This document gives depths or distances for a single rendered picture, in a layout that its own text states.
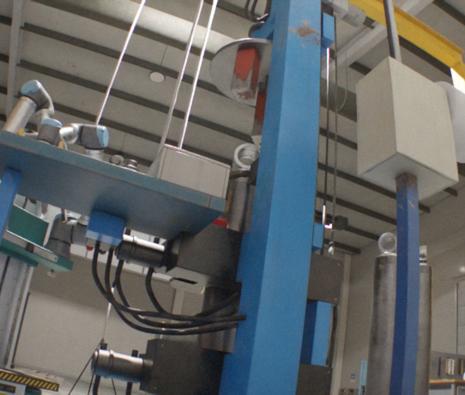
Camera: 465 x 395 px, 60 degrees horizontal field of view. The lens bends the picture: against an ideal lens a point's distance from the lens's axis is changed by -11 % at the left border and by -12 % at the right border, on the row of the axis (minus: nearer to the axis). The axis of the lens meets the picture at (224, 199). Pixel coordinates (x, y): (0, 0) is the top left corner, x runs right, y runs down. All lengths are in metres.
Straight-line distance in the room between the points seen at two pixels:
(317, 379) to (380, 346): 1.17
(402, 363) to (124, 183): 0.98
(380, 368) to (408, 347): 1.64
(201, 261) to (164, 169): 0.41
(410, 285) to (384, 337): 1.64
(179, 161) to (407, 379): 0.97
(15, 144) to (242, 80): 1.27
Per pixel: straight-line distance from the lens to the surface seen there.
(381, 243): 3.23
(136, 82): 11.92
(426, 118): 1.58
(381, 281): 3.06
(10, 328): 2.78
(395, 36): 1.91
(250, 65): 2.34
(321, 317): 1.88
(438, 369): 8.19
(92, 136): 2.55
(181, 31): 7.38
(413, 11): 8.37
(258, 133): 2.52
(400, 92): 1.54
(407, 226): 1.40
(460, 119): 1.75
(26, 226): 2.79
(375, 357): 2.97
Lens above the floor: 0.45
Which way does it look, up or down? 25 degrees up
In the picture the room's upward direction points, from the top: 9 degrees clockwise
